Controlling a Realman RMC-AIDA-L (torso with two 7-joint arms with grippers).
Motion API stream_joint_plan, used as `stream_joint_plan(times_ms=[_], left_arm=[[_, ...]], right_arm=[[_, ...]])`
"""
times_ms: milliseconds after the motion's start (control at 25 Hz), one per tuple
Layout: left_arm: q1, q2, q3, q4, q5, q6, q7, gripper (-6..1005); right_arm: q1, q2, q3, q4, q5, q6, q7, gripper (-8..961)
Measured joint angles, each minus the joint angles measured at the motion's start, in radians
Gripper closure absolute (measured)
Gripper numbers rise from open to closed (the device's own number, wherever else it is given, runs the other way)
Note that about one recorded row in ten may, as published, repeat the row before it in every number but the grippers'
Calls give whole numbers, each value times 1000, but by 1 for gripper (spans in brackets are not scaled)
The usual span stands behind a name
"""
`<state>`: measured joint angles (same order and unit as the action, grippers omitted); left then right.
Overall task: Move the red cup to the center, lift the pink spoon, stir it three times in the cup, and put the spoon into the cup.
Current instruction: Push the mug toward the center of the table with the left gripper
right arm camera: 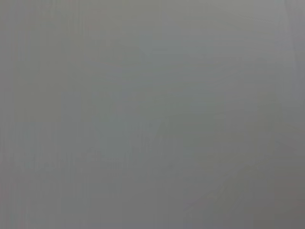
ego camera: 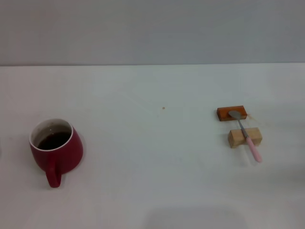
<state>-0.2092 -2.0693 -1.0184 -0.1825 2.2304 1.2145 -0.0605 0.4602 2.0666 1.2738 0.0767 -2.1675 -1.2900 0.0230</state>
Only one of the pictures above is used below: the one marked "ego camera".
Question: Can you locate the dark orange wooden block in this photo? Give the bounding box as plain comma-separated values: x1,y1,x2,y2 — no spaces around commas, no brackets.
216,105,247,122

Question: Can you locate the pink handled metal spoon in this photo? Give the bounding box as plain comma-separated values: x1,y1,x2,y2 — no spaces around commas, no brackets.
228,110,263,163

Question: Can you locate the red ceramic cup with coffee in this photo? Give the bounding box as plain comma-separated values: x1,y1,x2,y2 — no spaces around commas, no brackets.
29,118,84,188

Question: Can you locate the light wooden arch block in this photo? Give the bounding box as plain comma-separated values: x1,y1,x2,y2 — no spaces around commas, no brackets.
227,127,263,149

